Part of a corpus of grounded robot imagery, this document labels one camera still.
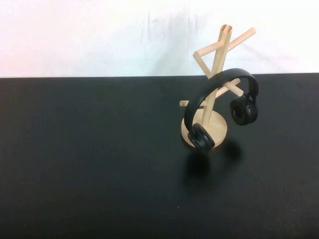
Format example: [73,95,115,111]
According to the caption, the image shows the black over-ear headphones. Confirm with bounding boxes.
[183,67,260,153]

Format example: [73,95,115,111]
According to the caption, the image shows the light wooden headphone stand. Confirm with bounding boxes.
[179,24,257,149]

